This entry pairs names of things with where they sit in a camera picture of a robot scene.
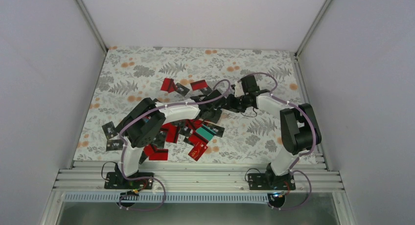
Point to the black vip card upper right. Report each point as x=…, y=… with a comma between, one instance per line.
x=219, y=131

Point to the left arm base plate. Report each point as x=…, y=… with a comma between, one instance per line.
x=128, y=182

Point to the red card top left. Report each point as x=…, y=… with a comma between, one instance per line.
x=168, y=85

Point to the red card top right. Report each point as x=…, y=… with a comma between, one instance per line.
x=198, y=85

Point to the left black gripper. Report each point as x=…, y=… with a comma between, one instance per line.
x=215, y=119

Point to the black vip card top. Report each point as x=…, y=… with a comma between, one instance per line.
x=181, y=89

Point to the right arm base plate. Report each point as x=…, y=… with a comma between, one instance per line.
x=262, y=181

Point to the black vip card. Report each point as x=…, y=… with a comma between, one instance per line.
x=181, y=89
x=219, y=131
x=109, y=130
x=114, y=145

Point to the teal card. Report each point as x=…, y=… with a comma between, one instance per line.
x=206, y=133

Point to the black vip card left lower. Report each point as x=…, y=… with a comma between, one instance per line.
x=114, y=145

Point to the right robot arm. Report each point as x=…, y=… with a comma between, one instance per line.
x=300, y=133

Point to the aluminium rail frame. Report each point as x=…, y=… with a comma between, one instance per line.
x=190, y=182

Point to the black vip card far left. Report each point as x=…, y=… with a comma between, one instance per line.
x=109, y=130

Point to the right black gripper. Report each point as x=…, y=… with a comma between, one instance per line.
x=231, y=106

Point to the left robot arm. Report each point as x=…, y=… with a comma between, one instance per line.
x=139, y=128

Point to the red card bottom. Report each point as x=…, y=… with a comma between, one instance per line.
x=161, y=156

